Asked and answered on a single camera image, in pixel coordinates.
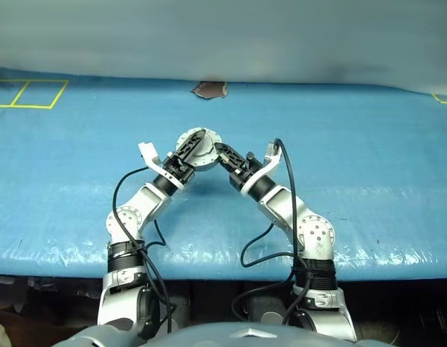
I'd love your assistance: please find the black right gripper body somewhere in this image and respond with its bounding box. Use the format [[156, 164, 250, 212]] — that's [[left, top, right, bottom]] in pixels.
[[228, 153, 263, 189]]

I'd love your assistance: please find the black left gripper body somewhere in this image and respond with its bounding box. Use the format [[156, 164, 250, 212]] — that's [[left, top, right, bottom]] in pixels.
[[161, 155, 196, 186]]

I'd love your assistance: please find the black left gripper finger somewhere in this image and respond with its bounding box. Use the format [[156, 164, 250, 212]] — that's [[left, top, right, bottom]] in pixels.
[[183, 132, 208, 165], [174, 132, 197, 160]]

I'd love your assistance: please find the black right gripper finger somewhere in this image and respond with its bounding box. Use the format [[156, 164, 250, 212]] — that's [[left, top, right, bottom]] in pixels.
[[215, 142, 248, 168], [214, 145, 243, 174]]

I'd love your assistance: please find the silver lid with circuit board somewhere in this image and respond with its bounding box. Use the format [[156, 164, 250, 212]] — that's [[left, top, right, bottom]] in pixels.
[[176, 127, 224, 173]]

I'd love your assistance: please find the brown torn patch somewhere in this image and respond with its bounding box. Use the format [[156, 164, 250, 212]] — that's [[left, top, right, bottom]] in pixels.
[[190, 81, 229, 100]]

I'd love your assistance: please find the blue plastic table cover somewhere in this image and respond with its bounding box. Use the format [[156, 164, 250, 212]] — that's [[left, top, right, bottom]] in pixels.
[[0, 67, 447, 283]]

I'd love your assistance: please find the grey backdrop sheet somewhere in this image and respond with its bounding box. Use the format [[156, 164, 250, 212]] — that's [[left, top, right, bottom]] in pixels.
[[0, 0, 447, 95]]

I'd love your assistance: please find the dark rounded shape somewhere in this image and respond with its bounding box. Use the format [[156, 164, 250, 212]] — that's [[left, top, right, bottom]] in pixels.
[[241, 288, 293, 326]]

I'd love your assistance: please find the grey robot torso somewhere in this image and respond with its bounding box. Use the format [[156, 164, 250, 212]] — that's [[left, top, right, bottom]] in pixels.
[[64, 320, 447, 347]]

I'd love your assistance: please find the yellow tape double square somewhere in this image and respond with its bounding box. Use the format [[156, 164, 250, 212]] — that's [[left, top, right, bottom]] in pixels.
[[0, 79, 69, 110]]

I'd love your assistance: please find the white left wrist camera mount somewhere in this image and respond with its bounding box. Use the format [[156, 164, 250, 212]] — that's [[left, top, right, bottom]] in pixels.
[[137, 141, 185, 192]]

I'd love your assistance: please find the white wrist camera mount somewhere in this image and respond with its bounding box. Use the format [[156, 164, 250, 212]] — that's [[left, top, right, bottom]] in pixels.
[[137, 141, 185, 192], [241, 142, 283, 194]]

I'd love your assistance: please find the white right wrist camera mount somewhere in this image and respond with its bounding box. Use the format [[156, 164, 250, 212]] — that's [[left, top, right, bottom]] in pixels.
[[241, 142, 283, 194]]

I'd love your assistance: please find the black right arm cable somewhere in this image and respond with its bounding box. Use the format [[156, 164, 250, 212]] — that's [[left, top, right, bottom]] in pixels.
[[231, 138, 313, 326]]

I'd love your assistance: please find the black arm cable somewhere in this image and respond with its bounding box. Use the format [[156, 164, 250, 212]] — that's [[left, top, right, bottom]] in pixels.
[[231, 138, 313, 326], [112, 166, 178, 335]]

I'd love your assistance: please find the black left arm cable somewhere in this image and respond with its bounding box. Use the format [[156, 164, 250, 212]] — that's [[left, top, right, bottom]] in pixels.
[[112, 166, 178, 335]]

